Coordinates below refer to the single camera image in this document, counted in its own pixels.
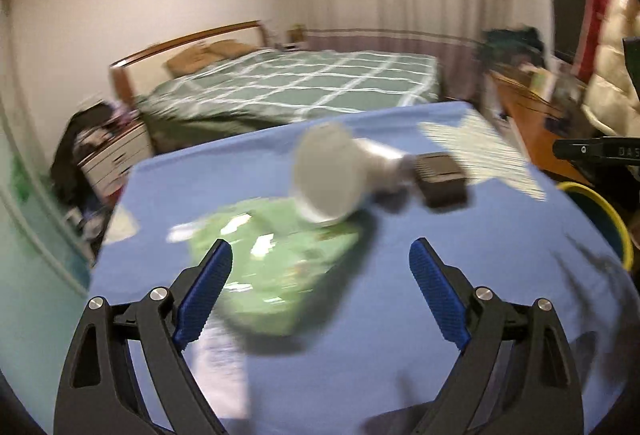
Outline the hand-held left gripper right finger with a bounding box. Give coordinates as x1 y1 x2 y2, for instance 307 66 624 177
408 237 586 435

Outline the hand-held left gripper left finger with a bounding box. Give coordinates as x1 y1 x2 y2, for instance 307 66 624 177
54 238 234 435

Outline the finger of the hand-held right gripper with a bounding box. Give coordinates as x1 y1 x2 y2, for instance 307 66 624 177
554 138 606 163

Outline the yellow rimmed bin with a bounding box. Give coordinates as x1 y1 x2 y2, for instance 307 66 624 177
556 181 635 272

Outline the green wet wipes packet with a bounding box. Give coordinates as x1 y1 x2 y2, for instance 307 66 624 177
170 197 376 338

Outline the wooden side desk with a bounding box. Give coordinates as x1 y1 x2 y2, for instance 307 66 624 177
487 70 596 186

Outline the blue tablecloth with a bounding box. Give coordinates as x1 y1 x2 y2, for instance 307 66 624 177
87 101 636 435

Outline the cream quilted coat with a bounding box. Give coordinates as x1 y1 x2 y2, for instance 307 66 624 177
582 0 640 136

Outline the white paper napkin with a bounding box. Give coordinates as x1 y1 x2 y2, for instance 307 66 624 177
197 335 251 418

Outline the small brown box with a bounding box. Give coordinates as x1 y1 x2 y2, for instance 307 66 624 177
414 153 469 208

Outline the heap of dark green clothes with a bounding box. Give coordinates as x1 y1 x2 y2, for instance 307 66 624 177
480 26 546 70

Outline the black television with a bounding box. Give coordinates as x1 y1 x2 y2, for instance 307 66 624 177
550 0 593 66

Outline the red cloth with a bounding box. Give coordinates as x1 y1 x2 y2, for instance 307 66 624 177
575 0 618 76

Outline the white paper cup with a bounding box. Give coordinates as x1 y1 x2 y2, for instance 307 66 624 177
292 121 416 223

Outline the white nightstand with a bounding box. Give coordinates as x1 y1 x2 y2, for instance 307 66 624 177
80 120 156 198

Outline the glass sliding wardrobe door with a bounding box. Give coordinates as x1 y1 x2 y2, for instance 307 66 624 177
0 0 96 435

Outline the pile of dark clothes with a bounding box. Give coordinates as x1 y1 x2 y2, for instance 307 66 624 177
50 102 143 216

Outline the wooden bed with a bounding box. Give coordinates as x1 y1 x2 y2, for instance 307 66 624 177
109 20 443 150

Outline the green plaid duvet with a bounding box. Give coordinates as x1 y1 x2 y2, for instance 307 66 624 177
137 49 441 136

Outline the pink beige curtain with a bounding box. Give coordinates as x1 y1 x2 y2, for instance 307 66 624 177
280 0 546 103

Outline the brown pillow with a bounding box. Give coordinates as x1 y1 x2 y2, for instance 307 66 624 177
207 40 256 58
165 46 221 76

